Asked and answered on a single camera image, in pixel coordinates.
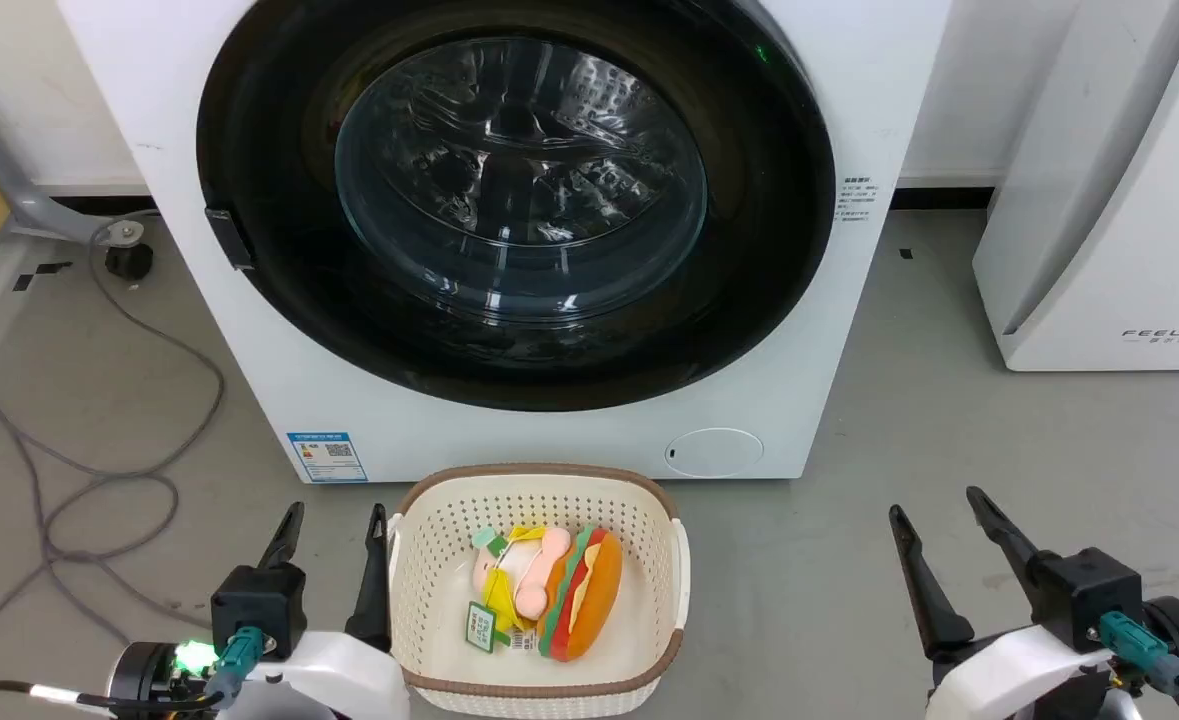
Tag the small text sticker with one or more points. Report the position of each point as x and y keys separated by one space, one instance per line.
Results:
x=856 y=199

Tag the white air purifier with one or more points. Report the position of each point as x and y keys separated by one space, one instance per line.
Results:
x=1099 y=250

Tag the plush burger toy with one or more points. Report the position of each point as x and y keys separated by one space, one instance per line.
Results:
x=591 y=600

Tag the white washing machine body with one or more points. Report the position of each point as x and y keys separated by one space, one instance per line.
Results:
x=279 y=400

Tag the black round glass washer door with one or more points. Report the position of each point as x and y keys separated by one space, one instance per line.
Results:
x=269 y=120

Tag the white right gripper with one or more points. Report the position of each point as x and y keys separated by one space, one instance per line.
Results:
x=1009 y=670

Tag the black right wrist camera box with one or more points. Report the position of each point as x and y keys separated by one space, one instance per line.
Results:
x=1089 y=595

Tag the blue energy label sticker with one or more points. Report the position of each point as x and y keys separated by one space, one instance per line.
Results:
x=327 y=458

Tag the black caster wheel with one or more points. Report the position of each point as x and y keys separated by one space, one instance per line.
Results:
x=129 y=261

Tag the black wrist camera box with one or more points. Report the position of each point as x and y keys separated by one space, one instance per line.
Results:
x=259 y=605
x=1089 y=595

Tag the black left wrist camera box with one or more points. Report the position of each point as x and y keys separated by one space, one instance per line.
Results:
x=259 y=605

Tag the pink and yellow doll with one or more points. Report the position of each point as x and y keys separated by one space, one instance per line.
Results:
x=529 y=585

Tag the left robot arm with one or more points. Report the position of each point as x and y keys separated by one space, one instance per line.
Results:
x=139 y=675

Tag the cream perforated laundry basket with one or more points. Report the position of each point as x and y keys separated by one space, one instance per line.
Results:
x=429 y=560

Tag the round white filter cover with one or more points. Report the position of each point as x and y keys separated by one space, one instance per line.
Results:
x=714 y=452

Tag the green white hang tag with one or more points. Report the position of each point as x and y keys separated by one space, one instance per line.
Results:
x=480 y=627

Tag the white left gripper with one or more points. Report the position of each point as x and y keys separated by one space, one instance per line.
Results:
x=339 y=680

